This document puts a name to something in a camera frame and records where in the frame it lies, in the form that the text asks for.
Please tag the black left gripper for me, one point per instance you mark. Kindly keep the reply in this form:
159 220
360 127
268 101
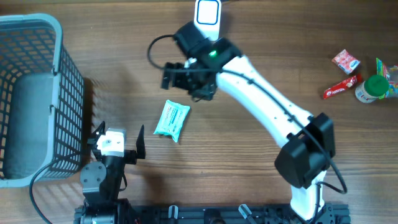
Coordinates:
132 155

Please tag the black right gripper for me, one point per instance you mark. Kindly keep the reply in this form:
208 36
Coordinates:
208 89

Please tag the teal wet wipes pack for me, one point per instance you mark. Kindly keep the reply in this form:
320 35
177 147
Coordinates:
172 119

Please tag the red Nescafe stick sachet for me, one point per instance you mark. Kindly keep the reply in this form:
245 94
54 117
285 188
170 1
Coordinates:
342 86

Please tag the red tissue pack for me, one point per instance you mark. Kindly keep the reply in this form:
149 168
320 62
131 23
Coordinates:
346 62

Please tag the green lid jar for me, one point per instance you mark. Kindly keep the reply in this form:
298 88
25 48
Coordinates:
372 89

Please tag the Haribo gummy candy bag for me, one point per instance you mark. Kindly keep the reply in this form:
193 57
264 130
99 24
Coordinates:
390 74

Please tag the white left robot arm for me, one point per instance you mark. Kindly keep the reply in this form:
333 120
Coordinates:
105 178

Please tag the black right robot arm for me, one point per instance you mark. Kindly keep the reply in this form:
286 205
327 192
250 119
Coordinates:
306 141

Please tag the white barcode scanner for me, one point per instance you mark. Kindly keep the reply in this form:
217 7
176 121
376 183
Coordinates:
207 17

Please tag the grey plastic mesh basket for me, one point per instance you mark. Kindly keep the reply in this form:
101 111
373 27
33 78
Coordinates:
42 102

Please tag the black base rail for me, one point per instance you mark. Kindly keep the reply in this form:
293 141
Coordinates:
268 214

